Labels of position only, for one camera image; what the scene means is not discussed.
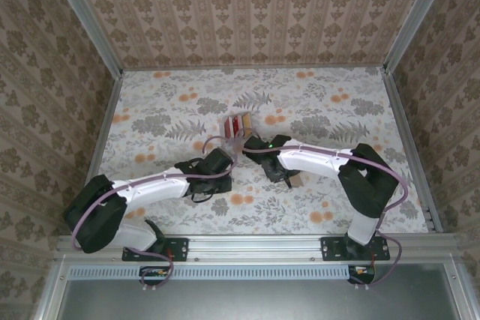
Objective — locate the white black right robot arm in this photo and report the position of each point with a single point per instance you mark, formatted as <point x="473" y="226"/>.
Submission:
<point x="367" y="185"/>

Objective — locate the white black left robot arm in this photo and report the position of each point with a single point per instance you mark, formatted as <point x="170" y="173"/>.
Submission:
<point x="93" y="215"/>

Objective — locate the tan orange card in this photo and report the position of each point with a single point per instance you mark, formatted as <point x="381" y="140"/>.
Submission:
<point x="247" y="121"/>

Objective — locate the dark red card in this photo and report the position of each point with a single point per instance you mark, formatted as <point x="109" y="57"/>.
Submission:
<point x="228" y="125"/>

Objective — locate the bright red card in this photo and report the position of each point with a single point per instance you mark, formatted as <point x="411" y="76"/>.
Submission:
<point x="236" y="124"/>

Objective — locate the small connector board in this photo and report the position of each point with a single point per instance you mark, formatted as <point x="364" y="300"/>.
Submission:
<point x="153" y="272"/>
<point x="362" y="271"/>

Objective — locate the grey metal panel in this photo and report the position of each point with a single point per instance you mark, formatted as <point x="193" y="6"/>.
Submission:
<point x="255" y="301"/>

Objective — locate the long aluminium base rail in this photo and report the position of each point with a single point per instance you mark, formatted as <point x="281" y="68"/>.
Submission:
<point x="255" y="247"/>

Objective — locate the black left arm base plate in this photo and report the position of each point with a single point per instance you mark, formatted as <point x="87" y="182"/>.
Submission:
<point x="180" y="249"/>

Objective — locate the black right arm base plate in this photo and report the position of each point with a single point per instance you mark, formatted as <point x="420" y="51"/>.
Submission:
<point x="330" y="249"/>

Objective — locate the thin aluminium table end rail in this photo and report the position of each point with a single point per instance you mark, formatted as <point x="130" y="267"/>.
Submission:
<point x="262" y="68"/>

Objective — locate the aluminium table side rail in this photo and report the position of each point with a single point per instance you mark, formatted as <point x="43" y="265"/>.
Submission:
<point x="108" y="110"/>
<point x="412" y="129"/>

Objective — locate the aluminium lower frame bar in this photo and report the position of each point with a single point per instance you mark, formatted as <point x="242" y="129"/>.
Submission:
<point x="48" y="297"/>
<point x="463" y="297"/>

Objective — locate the aluminium corner post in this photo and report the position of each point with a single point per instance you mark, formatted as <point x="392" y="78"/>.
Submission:
<point x="86" y="16"/>
<point x="412" y="16"/>

